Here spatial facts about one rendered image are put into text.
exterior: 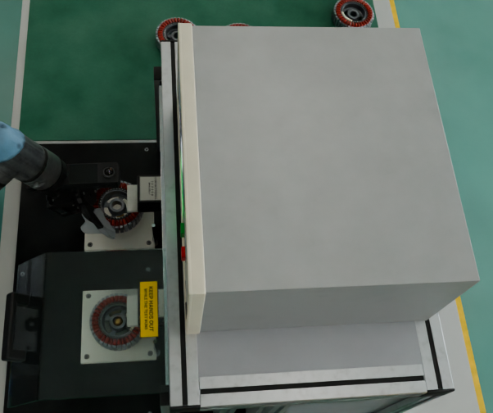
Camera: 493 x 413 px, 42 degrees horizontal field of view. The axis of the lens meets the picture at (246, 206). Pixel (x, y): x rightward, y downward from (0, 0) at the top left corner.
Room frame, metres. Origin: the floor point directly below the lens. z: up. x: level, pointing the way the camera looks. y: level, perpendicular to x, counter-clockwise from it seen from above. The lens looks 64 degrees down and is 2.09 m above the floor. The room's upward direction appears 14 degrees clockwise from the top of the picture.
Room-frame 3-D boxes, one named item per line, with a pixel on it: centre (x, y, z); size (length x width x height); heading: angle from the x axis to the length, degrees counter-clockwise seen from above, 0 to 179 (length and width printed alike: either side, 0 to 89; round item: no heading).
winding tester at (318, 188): (0.50, -0.08, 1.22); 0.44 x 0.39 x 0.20; 17
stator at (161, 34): (1.07, 0.28, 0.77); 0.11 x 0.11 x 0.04
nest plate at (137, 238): (0.54, 0.27, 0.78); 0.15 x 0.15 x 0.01; 17
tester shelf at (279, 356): (0.51, -0.07, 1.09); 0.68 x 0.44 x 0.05; 17
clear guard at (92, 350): (0.24, 0.17, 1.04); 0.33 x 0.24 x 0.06; 107
